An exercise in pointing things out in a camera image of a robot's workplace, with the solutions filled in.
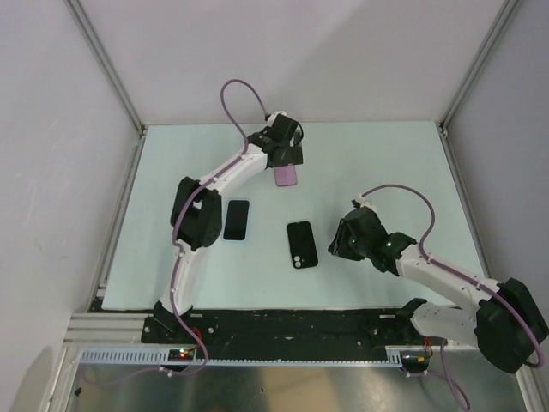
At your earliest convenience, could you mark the right aluminium frame post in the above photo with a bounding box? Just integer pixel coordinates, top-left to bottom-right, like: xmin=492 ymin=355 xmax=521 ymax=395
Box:
xmin=438 ymin=0 xmax=523 ymax=136

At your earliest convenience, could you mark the pink smartphone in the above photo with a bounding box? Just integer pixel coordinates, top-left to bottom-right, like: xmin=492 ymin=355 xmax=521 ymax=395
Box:
xmin=274 ymin=165 xmax=298 ymax=187

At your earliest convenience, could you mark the black phone case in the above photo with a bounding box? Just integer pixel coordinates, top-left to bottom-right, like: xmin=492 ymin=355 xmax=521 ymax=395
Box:
xmin=287 ymin=221 xmax=318 ymax=270

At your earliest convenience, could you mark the aluminium front frame rail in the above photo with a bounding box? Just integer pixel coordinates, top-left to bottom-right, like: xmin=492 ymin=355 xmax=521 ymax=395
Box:
xmin=63 ymin=313 xmax=148 ymax=346

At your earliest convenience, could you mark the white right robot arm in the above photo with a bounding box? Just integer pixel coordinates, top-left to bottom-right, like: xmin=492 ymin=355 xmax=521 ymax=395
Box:
xmin=329 ymin=206 xmax=548 ymax=373

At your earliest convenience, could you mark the right controller board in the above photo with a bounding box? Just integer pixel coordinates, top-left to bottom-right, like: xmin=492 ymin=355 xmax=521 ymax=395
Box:
xmin=401 ymin=354 xmax=431 ymax=375

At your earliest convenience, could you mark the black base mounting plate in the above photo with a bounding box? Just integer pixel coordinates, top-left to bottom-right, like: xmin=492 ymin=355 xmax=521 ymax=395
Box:
xmin=87 ymin=306 xmax=473 ymax=361

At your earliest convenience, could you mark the left controller board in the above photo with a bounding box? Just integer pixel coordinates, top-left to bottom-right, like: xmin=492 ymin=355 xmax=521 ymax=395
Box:
xmin=168 ymin=348 xmax=196 ymax=361

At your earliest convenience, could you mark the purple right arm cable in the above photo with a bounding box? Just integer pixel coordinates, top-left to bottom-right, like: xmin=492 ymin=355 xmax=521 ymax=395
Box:
xmin=353 ymin=184 xmax=546 ymax=411

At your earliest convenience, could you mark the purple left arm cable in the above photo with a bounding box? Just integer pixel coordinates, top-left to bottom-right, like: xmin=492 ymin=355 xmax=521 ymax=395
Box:
xmin=79 ymin=79 xmax=275 ymax=387

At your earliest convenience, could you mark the aluminium frame post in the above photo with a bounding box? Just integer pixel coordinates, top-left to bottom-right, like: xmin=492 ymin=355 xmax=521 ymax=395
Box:
xmin=438 ymin=0 xmax=523 ymax=136
xmin=63 ymin=0 xmax=146 ymax=136

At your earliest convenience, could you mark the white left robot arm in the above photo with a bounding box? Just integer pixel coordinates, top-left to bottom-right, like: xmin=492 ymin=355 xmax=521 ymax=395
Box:
xmin=154 ymin=112 xmax=304 ymax=342

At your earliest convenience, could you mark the teal smartphone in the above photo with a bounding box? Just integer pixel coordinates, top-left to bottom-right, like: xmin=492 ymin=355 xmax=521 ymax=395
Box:
xmin=223 ymin=199 xmax=250 ymax=241

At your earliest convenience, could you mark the controller board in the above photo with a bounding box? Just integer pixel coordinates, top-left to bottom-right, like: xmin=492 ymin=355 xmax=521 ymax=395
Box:
xmin=168 ymin=348 xmax=196 ymax=361
xmin=401 ymin=354 xmax=431 ymax=375

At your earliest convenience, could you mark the left aluminium frame post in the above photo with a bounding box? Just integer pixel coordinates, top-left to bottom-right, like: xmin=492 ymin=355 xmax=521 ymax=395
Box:
xmin=63 ymin=0 xmax=146 ymax=136

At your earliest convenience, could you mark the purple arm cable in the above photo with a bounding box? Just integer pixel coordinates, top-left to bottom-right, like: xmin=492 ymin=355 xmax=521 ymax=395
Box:
xmin=79 ymin=79 xmax=275 ymax=387
xmin=353 ymin=184 xmax=546 ymax=411

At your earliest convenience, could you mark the grey slotted cable duct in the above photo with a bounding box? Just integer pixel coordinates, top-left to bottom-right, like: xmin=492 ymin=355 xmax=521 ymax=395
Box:
xmin=80 ymin=348 xmax=402 ymax=367

